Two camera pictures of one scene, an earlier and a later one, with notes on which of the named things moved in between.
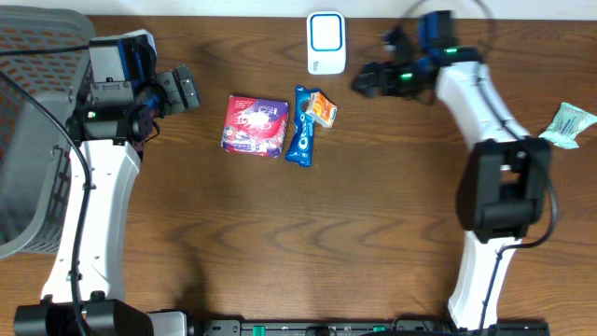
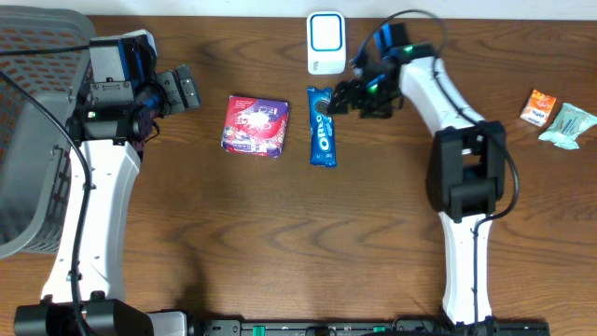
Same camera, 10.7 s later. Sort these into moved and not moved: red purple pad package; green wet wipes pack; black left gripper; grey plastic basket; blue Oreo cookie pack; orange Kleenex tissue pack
Moved: blue Oreo cookie pack; orange Kleenex tissue pack
Not moved: black left gripper; red purple pad package; green wet wipes pack; grey plastic basket
